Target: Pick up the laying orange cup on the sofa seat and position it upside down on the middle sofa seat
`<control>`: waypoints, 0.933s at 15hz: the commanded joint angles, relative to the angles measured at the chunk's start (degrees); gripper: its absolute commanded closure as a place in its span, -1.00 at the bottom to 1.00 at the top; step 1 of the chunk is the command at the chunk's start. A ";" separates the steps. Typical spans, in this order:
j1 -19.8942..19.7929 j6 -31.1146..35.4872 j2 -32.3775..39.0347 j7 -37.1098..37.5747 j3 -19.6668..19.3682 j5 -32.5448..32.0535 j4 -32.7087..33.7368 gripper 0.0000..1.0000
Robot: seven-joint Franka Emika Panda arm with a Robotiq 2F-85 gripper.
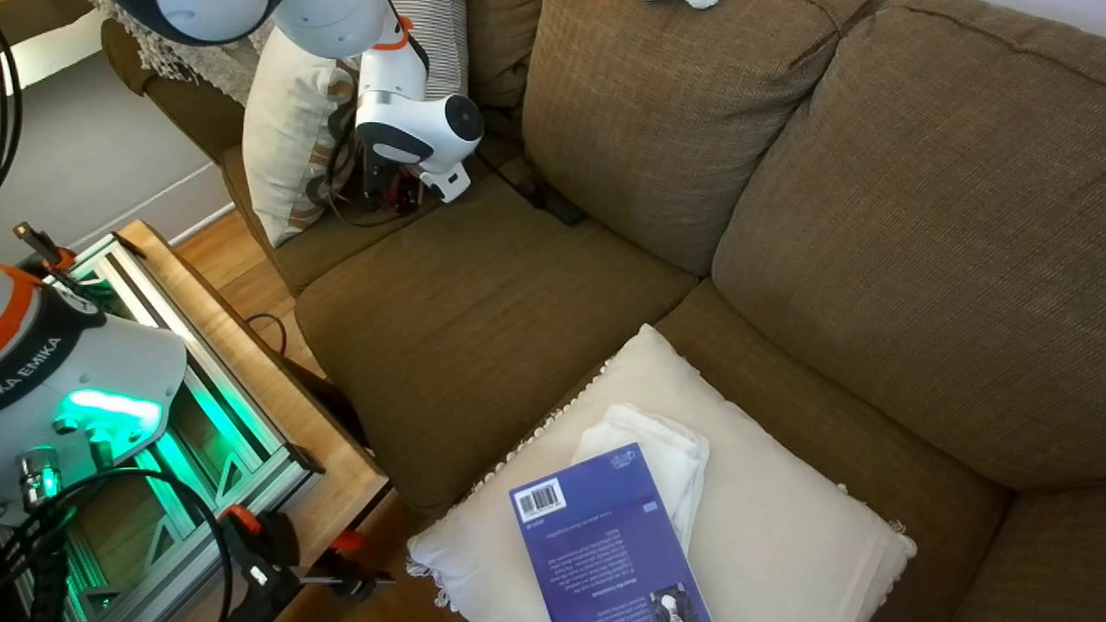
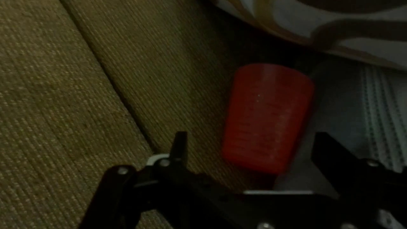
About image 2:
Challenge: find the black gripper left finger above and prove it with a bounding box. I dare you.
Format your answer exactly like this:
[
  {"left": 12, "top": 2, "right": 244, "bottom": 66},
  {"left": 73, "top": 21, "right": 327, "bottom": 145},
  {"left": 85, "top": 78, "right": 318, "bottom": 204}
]
[{"left": 80, "top": 131, "right": 201, "bottom": 229}]

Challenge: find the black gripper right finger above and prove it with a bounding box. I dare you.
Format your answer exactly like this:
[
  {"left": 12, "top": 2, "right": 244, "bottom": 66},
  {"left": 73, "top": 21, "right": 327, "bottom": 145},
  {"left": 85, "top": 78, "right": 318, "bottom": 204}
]
[{"left": 312, "top": 131, "right": 407, "bottom": 229}]

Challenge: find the orange plastic cup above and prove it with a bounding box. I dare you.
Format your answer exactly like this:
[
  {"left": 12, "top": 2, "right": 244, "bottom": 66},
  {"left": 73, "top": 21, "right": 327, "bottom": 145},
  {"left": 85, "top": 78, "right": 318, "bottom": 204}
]
[{"left": 220, "top": 62, "right": 317, "bottom": 176}]

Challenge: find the brown sofa seat cushion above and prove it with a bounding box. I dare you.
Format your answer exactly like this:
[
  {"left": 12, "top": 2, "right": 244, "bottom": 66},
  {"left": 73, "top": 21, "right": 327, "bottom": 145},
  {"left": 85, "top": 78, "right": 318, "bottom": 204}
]
[{"left": 0, "top": 0, "right": 171, "bottom": 229}]

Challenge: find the brown fabric sofa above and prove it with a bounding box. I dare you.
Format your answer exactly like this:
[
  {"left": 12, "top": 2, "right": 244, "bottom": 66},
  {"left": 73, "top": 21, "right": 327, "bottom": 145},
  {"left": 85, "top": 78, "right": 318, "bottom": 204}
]
[{"left": 62, "top": 0, "right": 323, "bottom": 192}]

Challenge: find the grey striped throw pillow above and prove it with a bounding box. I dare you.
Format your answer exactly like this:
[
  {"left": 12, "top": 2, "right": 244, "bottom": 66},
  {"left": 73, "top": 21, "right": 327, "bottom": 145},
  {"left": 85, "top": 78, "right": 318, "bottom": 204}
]
[{"left": 291, "top": 54, "right": 407, "bottom": 192}]

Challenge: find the white patterned throw pillow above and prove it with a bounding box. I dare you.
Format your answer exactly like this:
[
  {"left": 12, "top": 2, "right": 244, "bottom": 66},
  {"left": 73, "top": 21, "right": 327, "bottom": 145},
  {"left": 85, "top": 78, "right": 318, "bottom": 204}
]
[{"left": 211, "top": 0, "right": 407, "bottom": 71}]

